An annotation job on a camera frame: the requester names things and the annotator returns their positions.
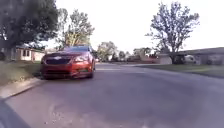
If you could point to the pale house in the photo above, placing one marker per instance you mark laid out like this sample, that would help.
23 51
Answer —
30 55

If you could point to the long low building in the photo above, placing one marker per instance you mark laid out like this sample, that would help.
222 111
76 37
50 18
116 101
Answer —
206 55

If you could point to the red car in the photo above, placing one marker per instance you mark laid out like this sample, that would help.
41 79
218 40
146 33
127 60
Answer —
66 65

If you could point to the grass lawn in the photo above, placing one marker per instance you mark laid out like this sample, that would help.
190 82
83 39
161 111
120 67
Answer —
193 69
16 71

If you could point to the grey asphalt road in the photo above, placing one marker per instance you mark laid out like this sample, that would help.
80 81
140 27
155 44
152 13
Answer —
133 96

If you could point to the distant trees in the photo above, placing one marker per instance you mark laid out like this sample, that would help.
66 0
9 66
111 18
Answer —
106 50

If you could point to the concrete kerb strip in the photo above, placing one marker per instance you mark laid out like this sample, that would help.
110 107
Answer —
16 86

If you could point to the large dark tree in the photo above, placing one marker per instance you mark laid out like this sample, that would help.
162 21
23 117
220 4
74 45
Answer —
23 23

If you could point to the distant house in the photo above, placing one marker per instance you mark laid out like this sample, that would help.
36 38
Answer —
143 57

